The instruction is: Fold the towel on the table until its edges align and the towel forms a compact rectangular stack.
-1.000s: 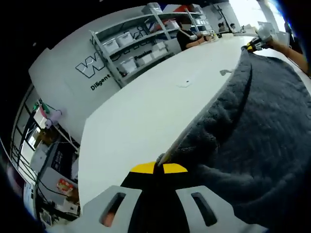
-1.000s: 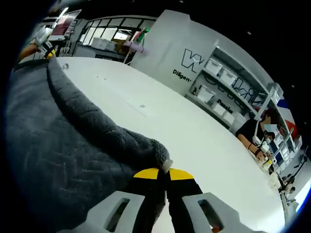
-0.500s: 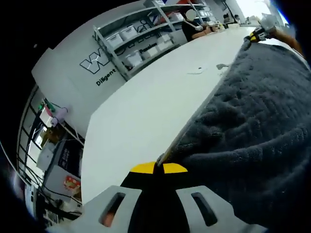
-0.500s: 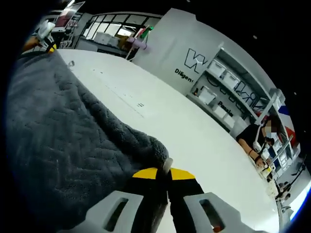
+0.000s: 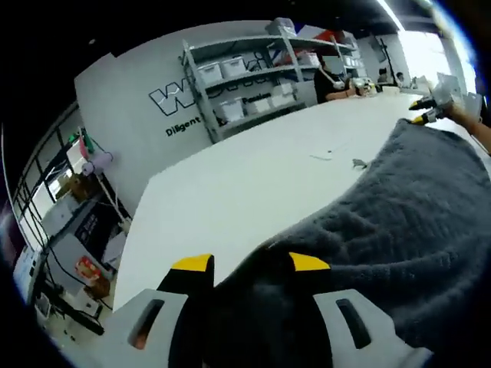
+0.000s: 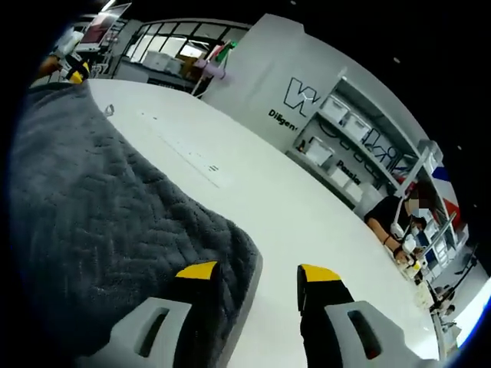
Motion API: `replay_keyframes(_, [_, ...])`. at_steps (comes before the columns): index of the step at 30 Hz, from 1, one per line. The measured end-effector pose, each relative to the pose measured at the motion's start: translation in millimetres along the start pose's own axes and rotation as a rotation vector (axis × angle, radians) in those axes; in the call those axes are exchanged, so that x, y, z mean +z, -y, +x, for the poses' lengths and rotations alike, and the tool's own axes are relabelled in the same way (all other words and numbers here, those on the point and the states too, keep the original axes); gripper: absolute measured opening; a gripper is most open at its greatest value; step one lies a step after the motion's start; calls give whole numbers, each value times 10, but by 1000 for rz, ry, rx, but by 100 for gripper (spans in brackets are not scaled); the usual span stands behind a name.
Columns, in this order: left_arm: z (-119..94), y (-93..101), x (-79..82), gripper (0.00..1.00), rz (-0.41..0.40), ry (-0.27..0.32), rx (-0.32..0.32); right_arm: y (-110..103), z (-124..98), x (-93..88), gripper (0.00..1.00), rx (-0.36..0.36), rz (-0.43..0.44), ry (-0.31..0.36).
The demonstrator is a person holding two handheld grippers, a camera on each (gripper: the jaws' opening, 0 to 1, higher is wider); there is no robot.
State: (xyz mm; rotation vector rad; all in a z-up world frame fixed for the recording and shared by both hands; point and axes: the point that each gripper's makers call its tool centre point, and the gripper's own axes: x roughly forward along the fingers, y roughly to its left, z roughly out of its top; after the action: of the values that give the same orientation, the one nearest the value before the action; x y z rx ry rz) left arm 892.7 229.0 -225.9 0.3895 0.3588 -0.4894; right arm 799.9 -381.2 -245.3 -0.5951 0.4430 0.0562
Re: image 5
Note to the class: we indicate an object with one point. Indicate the black tripod stand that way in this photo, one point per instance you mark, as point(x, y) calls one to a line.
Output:
point(387, 53)

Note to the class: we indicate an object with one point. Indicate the small coloured flag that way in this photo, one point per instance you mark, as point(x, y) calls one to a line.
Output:
point(86, 141)

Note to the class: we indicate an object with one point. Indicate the ceiling light strip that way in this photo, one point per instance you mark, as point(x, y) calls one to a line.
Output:
point(391, 13)

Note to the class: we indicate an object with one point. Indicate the grey metal shelf rack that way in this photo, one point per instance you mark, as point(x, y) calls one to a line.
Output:
point(245, 84)

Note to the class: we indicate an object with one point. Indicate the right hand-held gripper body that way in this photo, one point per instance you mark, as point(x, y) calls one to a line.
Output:
point(456, 94)

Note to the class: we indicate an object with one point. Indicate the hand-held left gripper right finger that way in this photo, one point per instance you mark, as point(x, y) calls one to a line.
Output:
point(360, 337)

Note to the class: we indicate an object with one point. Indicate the orange printed box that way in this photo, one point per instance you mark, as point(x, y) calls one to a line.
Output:
point(89, 270)

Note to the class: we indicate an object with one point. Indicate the grey towel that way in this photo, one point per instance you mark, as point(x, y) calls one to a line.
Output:
point(403, 214)

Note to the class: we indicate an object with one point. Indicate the purple roll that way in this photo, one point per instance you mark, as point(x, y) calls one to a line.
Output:
point(96, 163)

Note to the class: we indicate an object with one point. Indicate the row of white storage bins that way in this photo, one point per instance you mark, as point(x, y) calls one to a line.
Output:
point(230, 69)

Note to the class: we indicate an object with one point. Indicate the black sign board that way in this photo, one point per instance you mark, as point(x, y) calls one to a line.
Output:
point(96, 230)

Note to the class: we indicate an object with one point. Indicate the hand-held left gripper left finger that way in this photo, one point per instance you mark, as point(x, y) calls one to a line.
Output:
point(188, 283)

